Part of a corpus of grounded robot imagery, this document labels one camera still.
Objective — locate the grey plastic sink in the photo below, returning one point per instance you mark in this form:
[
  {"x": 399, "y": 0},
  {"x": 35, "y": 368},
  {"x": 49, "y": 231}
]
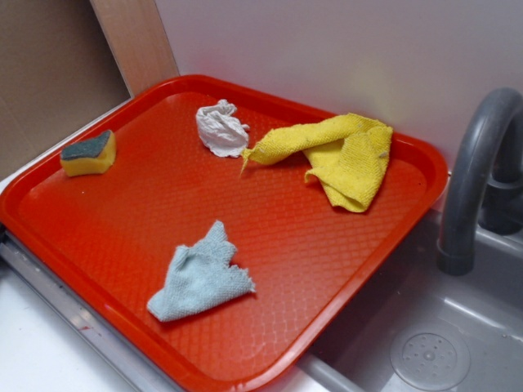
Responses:
[{"x": 412, "y": 327}]

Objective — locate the light blue cloth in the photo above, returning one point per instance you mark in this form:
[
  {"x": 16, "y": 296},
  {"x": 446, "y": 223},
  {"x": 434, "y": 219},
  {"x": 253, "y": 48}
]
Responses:
[{"x": 200, "y": 278}]

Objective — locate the grey curved faucet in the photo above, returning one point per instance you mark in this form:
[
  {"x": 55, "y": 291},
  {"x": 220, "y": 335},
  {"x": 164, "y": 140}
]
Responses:
[{"x": 485, "y": 187}]

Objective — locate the yellow sponge with green pad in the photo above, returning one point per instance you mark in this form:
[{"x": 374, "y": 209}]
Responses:
[{"x": 90, "y": 157}]

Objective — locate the red plastic tray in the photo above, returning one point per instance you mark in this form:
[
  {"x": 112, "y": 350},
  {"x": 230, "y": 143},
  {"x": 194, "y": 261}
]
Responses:
[{"x": 110, "y": 237}]

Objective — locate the light wooden board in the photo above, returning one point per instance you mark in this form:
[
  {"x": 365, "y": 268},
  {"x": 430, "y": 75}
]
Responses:
[{"x": 138, "y": 41}]

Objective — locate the yellow cloth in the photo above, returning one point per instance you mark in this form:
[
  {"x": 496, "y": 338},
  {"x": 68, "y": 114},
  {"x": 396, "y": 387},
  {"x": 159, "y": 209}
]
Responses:
[{"x": 348, "y": 154}]

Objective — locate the brown cardboard panel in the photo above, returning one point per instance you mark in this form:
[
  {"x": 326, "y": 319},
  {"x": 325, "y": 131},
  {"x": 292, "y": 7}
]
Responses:
[{"x": 57, "y": 75}]

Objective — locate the crumpled white paper towel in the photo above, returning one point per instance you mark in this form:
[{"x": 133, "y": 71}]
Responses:
[{"x": 221, "y": 131}]

